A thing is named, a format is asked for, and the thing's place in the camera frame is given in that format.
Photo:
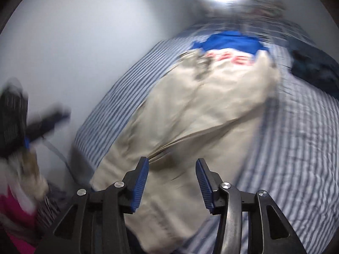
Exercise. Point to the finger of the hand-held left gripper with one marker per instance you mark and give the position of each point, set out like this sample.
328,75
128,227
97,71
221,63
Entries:
45,124

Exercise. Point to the beige and blue jacket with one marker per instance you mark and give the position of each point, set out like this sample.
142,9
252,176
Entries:
198,111

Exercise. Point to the blue striped blanket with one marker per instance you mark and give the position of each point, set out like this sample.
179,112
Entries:
291,137

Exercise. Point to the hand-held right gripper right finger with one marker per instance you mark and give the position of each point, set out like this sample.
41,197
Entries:
205,187

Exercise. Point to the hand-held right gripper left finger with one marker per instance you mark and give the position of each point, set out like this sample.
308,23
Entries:
140,185

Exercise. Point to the person's left hand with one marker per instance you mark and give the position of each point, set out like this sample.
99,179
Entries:
34,174

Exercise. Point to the dark blue cloth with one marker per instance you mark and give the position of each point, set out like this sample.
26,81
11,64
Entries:
315,66

